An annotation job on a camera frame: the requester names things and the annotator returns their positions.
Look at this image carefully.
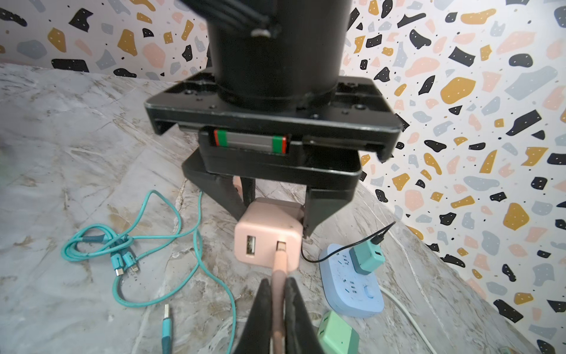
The teal plug adapter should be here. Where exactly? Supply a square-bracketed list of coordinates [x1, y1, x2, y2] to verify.
[349, 240, 386, 275]

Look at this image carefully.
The light blue power strip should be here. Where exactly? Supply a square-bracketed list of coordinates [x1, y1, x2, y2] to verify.
[319, 251, 384, 318]

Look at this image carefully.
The black charging cable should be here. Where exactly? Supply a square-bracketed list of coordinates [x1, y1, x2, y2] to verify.
[300, 220, 396, 264]

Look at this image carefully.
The white power strip cable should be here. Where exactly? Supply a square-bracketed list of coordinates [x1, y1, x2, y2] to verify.
[377, 285, 439, 354]

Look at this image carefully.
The pink toothbrush middle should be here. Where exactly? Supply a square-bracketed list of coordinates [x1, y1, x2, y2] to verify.
[233, 176, 243, 199]

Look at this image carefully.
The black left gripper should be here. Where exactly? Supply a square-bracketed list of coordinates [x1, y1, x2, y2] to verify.
[145, 70, 404, 238]

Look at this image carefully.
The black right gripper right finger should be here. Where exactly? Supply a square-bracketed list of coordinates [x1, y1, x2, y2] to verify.
[284, 277, 324, 354]

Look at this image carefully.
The teal coiled cable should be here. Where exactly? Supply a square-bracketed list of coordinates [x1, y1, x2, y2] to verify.
[60, 189, 238, 354]

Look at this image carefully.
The pink cable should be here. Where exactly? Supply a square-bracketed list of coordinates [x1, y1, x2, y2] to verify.
[270, 240, 290, 354]

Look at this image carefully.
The pink plug adapter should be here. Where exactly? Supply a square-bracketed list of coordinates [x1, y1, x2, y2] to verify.
[234, 198, 304, 272]

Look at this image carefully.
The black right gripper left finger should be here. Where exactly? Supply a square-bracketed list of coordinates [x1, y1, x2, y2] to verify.
[234, 278, 272, 354]

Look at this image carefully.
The green plug adapter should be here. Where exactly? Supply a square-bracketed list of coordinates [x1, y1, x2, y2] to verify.
[317, 311, 360, 354]

